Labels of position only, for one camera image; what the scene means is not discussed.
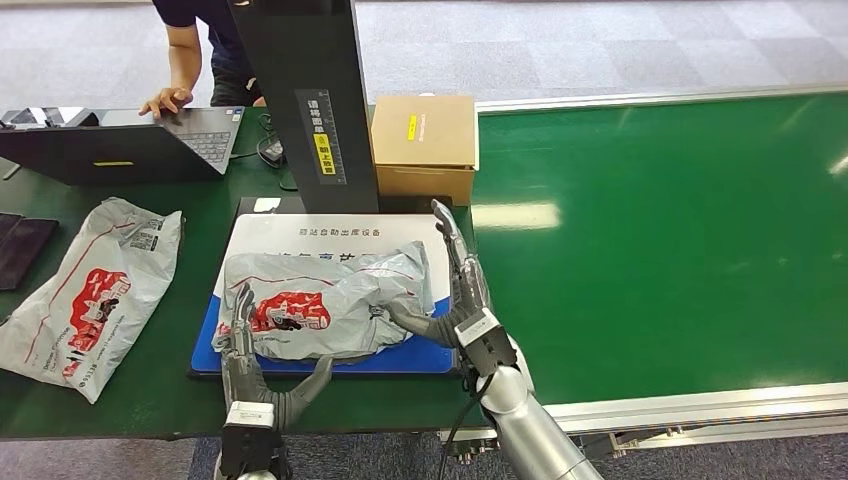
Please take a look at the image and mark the person's hand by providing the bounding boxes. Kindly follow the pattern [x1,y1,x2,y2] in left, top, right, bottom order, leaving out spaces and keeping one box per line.
[137,86,195,121]

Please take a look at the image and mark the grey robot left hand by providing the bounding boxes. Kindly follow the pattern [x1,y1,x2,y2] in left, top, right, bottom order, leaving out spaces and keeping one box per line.
[213,283,335,432]

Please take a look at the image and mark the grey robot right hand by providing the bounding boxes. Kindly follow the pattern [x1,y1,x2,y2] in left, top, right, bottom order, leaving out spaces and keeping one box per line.
[387,199,495,349]

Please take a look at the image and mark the grey plastic mail package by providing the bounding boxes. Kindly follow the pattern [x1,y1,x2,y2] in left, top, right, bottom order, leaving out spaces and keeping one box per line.
[0,197,184,405]
[211,241,437,363]

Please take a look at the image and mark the black scanner machine column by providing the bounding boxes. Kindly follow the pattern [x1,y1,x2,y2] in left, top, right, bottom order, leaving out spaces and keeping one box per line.
[227,0,381,215]

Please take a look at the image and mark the brown cardboard box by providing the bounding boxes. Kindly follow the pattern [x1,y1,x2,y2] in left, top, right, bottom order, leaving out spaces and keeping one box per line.
[370,94,480,207]

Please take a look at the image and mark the flat grey plastic mail package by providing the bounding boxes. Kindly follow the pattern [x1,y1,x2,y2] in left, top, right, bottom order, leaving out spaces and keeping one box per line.
[0,197,184,405]

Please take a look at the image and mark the green conveyor belt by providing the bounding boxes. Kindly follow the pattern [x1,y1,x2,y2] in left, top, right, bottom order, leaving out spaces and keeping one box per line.
[437,82,848,460]

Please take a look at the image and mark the person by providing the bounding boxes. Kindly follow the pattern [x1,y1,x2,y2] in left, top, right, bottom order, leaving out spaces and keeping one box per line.
[137,0,268,121]

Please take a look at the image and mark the dark grey laptop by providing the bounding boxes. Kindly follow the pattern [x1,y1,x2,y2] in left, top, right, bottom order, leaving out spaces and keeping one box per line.
[0,105,246,187]

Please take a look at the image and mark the silver and black device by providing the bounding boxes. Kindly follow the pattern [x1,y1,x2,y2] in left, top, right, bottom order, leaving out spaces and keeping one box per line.
[0,105,101,129]

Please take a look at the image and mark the white and blue scanner pad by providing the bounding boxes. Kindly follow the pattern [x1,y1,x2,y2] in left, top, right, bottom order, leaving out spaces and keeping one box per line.
[188,195,462,380]

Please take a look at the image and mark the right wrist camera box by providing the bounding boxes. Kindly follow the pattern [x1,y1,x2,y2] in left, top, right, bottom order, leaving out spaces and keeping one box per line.
[454,307,519,379]

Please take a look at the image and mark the black power adapter with cable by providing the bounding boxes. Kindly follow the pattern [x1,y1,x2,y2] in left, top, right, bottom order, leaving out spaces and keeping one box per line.
[230,112,301,193]

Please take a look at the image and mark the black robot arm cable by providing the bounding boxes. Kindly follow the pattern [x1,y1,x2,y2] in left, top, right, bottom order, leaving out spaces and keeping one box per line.
[437,372,497,480]

